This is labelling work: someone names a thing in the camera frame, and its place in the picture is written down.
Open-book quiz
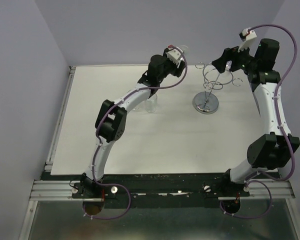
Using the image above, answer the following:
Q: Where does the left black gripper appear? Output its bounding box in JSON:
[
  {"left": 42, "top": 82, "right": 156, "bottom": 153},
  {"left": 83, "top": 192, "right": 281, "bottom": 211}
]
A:
[{"left": 157, "top": 49, "right": 186, "bottom": 82}]

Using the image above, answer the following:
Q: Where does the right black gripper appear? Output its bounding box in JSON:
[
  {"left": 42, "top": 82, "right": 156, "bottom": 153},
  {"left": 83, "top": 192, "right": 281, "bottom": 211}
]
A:
[{"left": 211, "top": 40, "right": 259, "bottom": 74}]

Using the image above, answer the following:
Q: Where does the clear wine glass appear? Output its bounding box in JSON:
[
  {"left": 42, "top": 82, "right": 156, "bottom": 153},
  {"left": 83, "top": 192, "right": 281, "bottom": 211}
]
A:
[
  {"left": 144, "top": 94, "right": 158, "bottom": 113},
  {"left": 177, "top": 45, "right": 189, "bottom": 56},
  {"left": 133, "top": 104, "right": 141, "bottom": 112},
  {"left": 224, "top": 60, "right": 232, "bottom": 73}
]

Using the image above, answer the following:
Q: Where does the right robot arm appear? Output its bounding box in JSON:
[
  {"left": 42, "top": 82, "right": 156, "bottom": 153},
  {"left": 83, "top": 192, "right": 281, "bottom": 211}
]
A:
[{"left": 212, "top": 38, "right": 300, "bottom": 196}]

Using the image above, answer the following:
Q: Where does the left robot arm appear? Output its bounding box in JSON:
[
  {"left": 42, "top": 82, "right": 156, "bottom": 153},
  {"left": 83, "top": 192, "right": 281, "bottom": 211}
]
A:
[{"left": 80, "top": 52, "right": 188, "bottom": 198}]

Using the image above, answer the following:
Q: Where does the chrome wine glass rack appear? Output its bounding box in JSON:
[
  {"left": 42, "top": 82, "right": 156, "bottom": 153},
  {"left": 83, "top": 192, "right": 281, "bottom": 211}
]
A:
[{"left": 192, "top": 62, "right": 243, "bottom": 115}]

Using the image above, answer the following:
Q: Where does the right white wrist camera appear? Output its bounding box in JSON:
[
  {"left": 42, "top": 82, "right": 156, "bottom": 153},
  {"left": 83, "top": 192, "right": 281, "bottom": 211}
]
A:
[{"left": 238, "top": 28, "right": 257, "bottom": 52}]

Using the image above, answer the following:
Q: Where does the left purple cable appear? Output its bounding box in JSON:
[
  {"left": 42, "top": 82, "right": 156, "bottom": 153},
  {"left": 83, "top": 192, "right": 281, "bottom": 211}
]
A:
[{"left": 83, "top": 46, "right": 188, "bottom": 221}]

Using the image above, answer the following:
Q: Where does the aluminium frame profile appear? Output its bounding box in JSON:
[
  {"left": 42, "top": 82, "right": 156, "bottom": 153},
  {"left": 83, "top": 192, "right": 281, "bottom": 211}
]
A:
[{"left": 20, "top": 65, "right": 110, "bottom": 240}]

